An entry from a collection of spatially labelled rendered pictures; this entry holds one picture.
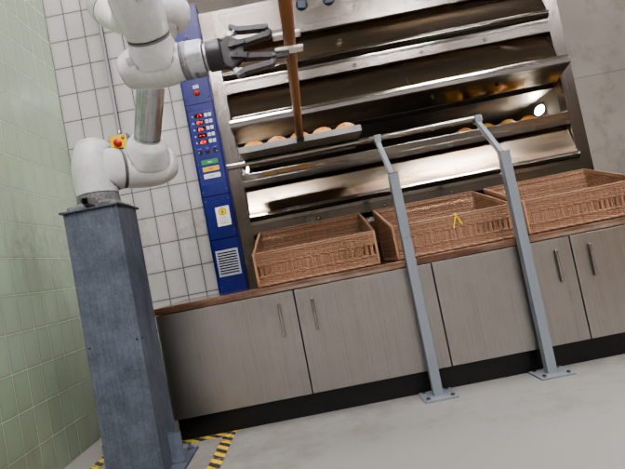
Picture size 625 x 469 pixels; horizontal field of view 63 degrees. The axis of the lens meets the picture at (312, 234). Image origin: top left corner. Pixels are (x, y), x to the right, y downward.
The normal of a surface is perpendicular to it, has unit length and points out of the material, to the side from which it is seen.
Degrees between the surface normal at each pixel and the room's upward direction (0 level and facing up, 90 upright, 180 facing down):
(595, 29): 90
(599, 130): 90
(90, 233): 90
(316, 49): 70
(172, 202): 90
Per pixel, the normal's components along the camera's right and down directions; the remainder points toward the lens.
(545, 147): -0.07, -0.38
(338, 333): -0.01, -0.05
